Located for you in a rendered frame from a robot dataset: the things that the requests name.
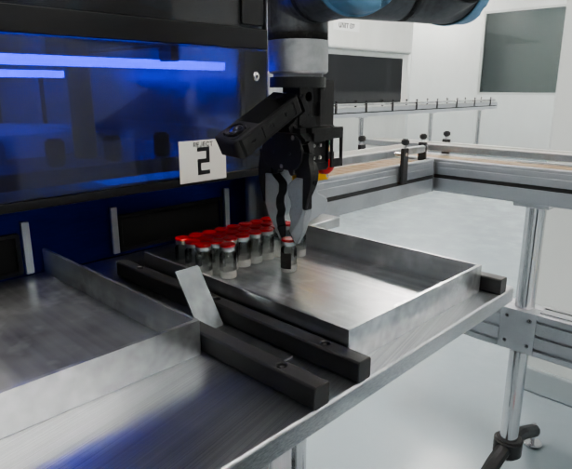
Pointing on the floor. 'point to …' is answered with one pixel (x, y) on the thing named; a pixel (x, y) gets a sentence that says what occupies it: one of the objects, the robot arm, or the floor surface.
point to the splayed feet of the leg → (508, 450)
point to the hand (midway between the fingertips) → (286, 233)
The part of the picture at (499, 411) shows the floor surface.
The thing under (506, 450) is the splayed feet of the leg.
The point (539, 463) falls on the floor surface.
